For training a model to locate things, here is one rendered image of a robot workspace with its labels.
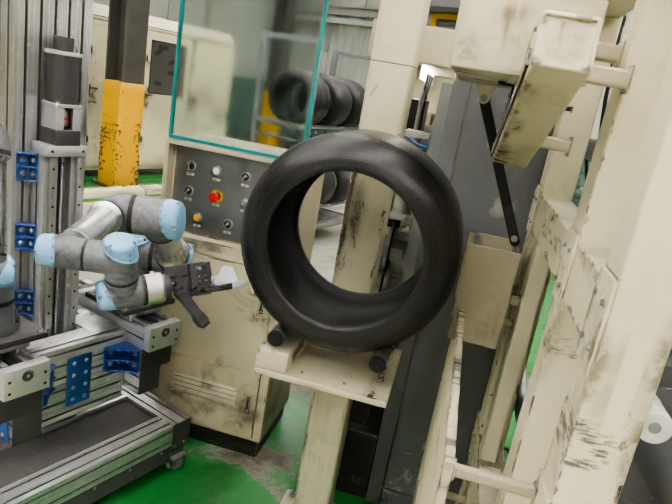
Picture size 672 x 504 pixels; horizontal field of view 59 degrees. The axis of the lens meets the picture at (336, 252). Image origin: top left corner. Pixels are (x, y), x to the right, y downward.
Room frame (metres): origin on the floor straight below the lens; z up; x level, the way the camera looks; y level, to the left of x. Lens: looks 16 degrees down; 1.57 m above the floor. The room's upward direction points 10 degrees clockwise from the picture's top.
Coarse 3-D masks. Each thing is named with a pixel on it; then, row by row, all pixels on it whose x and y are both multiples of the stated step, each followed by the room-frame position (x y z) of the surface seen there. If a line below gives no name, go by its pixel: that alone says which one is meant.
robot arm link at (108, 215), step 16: (96, 208) 1.54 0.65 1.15; (112, 208) 1.57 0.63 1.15; (80, 224) 1.37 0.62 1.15; (96, 224) 1.42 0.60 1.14; (112, 224) 1.53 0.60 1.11; (48, 240) 1.25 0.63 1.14; (64, 240) 1.25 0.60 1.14; (80, 240) 1.27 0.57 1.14; (48, 256) 1.23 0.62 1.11; (64, 256) 1.24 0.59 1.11; (80, 256) 1.24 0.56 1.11
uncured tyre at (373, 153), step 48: (336, 144) 1.44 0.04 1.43; (384, 144) 1.44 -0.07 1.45; (288, 192) 1.46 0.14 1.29; (432, 192) 1.40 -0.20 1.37; (288, 240) 1.72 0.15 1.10; (432, 240) 1.38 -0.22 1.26; (288, 288) 1.66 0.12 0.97; (336, 288) 1.70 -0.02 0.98; (432, 288) 1.37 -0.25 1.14; (336, 336) 1.41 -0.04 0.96; (384, 336) 1.39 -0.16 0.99
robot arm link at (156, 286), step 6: (150, 276) 1.34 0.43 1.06; (156, 276) 1.35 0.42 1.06; (162, 276) 1.36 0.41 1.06; (150, 282) 1.33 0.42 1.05; (156, 282) 1.33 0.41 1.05; (162, 282) 1.34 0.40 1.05; (150, 288) 1.32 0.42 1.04; (156, 288) 1.32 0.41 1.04; (162, 288) 1.33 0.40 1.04; (150, 294) 1.31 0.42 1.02; (156, 294) 1.32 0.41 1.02; (162, 294) 1.33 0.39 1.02; (150, 300) 1.32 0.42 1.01; (156, 300) 1.33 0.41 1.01; (162, 300) 1.34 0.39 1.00
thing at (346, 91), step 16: (320, 64) 5.29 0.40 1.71; (336, 64) 6.66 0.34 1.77; (320, 80) 5.53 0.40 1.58; (336, 80) 5.88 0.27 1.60; (352, 80) 6.35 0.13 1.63; (320, 96) 5.41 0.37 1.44; (336, 96) 5.76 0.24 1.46; (352, 96) 6.12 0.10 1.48; (320, 112) 5.46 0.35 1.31; (336, 112) 5.76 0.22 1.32; (352, 112) 6.11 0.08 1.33; (320, 128) 5.72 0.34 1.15; (336, 128) 5.99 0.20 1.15; (352, 128) 6.29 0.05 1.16; (336, 176) 6.11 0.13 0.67; (336, 192) 6.10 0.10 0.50; (320, 208) 6.58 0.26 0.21; (320, 224) 5.75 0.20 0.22; (336, 224) 5.99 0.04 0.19
